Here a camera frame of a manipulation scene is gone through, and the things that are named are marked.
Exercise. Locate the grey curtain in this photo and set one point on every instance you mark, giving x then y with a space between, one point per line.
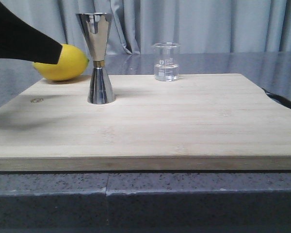
199 26

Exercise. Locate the small glass beaker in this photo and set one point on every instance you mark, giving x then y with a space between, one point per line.
166 66

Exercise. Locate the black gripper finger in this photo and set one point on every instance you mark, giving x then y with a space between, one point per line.
18 40

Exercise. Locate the wooden cutting board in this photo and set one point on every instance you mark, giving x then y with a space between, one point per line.
201 122

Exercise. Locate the steel double jigger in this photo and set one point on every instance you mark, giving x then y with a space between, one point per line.
96 28

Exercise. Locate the yellow lemon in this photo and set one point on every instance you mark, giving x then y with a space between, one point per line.
72 63

